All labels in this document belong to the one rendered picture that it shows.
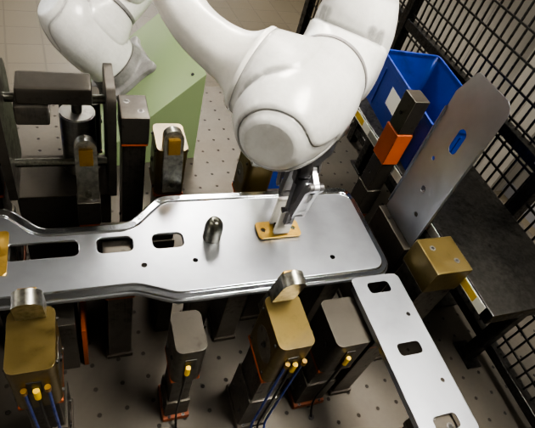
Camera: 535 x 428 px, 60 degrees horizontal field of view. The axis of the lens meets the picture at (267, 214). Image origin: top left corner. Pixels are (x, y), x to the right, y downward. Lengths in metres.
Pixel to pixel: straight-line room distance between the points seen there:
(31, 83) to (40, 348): 0.39
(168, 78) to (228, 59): 0.84
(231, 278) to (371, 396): 0.48
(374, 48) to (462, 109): 0.31
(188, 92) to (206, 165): 0.25
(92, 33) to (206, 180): 0.48
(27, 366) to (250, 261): 0.37
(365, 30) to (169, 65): 0.86
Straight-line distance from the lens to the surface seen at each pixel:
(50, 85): 0.81
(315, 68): 0.48
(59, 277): 0.78
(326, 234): 0.91
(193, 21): 0.54
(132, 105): 0.89
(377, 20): 0.59
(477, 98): 0.84
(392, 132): 1.04
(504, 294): 0.98
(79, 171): 0.86
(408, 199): 0.97
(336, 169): 1.55
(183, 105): 1.30
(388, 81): 1.20
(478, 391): 1.27
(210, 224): 0.80
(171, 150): 0.87
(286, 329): 0.71
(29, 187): 0.96
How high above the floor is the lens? 1.64
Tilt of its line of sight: 46 degrees down
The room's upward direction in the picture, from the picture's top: 19 degrees clockwise
